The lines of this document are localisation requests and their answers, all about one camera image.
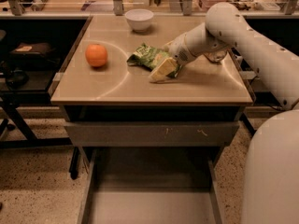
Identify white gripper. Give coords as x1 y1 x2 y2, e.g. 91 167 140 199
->
149 35 196 83

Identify green jalapeno chip bag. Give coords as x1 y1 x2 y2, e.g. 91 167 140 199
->
127 43 180 78

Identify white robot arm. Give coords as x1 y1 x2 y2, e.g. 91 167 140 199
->
163 2 299 224

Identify grey drawer cabinet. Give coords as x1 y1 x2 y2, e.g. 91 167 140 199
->
51 15 253 224

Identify open middle drawer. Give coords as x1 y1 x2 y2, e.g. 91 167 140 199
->
76 147 225 224

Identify black bag on shelf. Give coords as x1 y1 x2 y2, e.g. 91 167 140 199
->
9 42 55 65

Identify white ceramic bowl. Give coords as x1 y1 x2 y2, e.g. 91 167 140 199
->
125 8 154 32

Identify orange fruit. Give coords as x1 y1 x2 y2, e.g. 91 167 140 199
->
85 44 107 67

